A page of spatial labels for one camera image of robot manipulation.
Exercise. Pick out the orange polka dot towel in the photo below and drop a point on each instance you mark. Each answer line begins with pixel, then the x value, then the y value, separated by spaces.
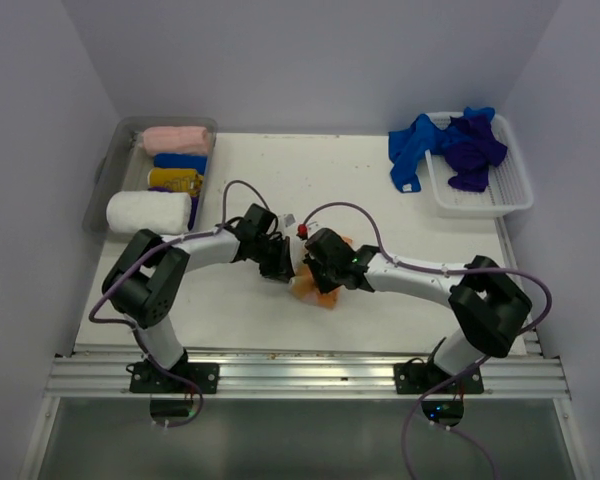
pixel 302 285

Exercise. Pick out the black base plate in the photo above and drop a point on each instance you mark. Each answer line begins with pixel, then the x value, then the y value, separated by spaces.
pixel 416 376
pixel 146 379

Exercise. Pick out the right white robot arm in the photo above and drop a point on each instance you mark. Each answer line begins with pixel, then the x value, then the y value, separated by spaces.
pixel 488 305

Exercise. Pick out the white plastic basket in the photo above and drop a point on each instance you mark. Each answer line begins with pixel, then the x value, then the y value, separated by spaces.
pixel 509 188

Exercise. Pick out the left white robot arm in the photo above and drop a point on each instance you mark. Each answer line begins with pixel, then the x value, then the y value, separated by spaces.
pixel 140 289

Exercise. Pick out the pink rolled towel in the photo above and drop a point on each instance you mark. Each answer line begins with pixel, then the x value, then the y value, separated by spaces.
pixel 194 140

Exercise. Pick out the aluminium mounting rail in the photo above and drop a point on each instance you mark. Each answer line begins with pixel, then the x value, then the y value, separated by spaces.
pixel 101 372

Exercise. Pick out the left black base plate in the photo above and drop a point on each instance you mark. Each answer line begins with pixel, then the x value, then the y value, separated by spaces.
pixel 146 379

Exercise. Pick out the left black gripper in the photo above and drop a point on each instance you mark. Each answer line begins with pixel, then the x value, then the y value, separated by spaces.
pixel 281 269

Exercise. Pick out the yellow rolled towel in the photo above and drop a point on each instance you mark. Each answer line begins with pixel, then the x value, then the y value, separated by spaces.
pixel 179 180

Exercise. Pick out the white rolled towel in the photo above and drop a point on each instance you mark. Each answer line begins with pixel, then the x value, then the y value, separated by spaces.
pixel 161 212

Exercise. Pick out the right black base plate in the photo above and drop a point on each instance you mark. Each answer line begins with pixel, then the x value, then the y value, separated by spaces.
pixel 416 376

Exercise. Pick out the blue rolled towel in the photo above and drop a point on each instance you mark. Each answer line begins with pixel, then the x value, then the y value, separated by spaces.
pixel 180 161

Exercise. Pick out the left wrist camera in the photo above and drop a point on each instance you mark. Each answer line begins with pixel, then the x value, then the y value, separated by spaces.
pixel 287 224

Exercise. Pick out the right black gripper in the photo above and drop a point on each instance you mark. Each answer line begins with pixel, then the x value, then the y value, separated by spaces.
pixel 324 286

